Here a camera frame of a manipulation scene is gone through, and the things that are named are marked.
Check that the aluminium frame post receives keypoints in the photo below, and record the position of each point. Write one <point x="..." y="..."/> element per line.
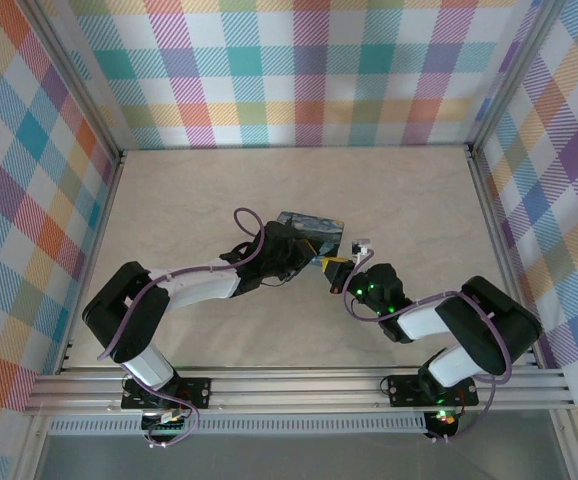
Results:
<point x="566" y="450"/>
<point x="31" y="450"/>
<point x="84" y="85"/>
<point x="511" y="75"/>

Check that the long aluminium base rail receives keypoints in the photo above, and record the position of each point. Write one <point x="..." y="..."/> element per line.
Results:
<point x="294" y="390"/>

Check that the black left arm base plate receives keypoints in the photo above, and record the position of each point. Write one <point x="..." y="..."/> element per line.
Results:
<point x="199" y="392"/>

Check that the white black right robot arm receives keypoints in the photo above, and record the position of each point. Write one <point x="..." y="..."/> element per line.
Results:
<point x="489" y="325"/>

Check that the aluminium side rail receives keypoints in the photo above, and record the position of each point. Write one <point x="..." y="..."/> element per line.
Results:
<point x="91" y="260"/>
<point x="496" y="225"/>

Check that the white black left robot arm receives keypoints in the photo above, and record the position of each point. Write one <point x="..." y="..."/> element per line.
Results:
<point x="194" y="290"/>

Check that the starry night print tin box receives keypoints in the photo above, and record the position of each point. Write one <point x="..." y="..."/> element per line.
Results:
<point x="319" y="227"/>

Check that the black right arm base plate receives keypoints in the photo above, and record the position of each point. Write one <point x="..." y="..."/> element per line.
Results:
<point x="401" y="390"/>

